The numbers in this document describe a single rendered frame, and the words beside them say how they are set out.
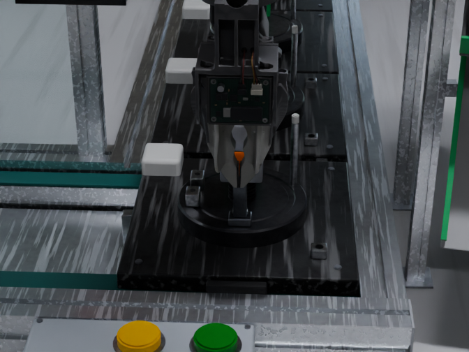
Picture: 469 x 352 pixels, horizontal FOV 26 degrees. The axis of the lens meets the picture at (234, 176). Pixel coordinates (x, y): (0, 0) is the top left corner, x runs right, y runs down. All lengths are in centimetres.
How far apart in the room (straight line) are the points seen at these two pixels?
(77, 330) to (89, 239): 22
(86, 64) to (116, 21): 74
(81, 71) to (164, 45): 37
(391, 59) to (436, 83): 70
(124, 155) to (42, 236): 15
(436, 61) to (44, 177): 48
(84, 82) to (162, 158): 13
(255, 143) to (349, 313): 19
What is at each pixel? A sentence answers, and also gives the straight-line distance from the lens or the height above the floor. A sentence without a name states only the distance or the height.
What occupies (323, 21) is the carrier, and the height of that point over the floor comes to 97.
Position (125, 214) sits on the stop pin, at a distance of 112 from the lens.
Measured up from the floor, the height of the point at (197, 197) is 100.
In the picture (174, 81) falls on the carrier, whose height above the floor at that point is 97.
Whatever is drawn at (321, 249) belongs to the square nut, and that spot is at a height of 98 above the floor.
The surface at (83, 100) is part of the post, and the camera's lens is 122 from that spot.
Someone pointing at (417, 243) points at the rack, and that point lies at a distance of 118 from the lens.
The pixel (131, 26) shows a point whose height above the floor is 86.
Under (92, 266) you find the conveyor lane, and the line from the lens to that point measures 113.
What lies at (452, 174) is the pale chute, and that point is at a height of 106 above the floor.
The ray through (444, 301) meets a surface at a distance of 118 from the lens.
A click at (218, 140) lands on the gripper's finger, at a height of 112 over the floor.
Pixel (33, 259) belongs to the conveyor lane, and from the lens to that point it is 115.
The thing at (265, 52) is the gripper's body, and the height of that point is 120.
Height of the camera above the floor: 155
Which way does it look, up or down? 30 degrees down
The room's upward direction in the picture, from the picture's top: straight up
